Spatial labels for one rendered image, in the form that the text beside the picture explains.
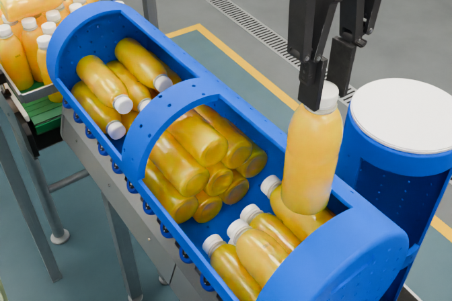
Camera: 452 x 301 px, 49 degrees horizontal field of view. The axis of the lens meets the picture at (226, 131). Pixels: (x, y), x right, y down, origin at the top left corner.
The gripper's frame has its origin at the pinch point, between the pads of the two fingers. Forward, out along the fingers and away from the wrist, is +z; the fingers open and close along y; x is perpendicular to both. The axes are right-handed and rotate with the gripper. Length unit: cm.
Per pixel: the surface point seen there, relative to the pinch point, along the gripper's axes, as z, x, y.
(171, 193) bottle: 39.0, 26.0, -8.2
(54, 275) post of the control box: 141, 98, -27
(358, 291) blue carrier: 35.3, -10.7, 3.1
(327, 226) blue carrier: 22.8, -4.9, -0.2
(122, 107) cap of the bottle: 36, 52, -5
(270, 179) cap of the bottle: 33.0, 13.6, 5.7
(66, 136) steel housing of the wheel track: 60, 79, -12
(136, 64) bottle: 32, 60, 3
